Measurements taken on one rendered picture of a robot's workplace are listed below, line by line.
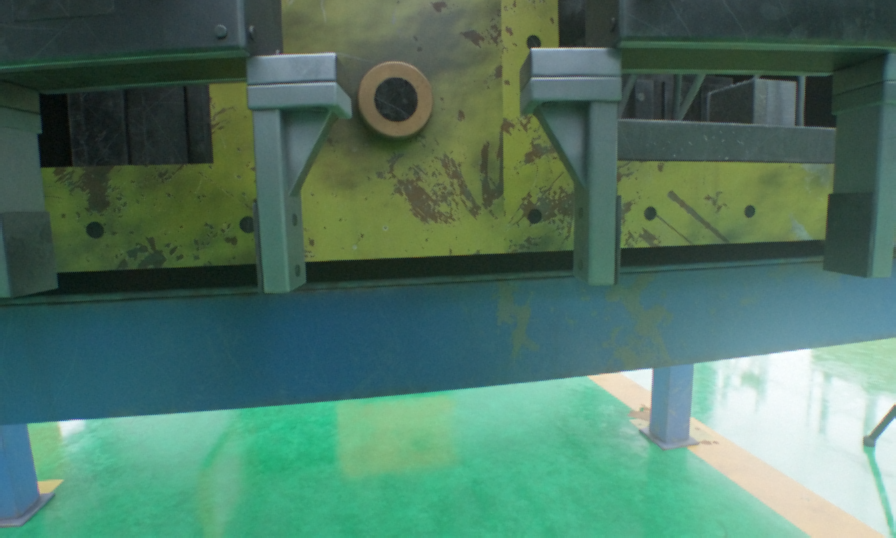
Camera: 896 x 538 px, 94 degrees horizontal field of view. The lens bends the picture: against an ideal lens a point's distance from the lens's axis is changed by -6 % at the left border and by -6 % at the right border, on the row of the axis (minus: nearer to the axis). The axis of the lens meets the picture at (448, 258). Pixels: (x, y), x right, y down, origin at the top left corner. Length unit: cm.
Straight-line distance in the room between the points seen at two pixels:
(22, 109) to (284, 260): 16
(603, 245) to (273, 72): 16
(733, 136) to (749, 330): 19
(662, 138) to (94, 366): 49
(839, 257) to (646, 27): 15
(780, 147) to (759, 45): 27
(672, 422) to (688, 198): 110
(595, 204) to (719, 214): 25
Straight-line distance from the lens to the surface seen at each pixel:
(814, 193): 52
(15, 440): 145
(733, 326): 51
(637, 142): 41
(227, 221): 34
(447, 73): 35
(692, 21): 22
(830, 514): 138
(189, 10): 22
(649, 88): 73
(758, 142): 48
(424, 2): 36
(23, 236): 29
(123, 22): 24
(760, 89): 63
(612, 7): 22
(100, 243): 37
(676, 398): 144
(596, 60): 21
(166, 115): 58
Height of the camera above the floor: 69
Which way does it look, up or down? 7 degrees down
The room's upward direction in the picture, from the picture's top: 1 degrees counter-clockwise
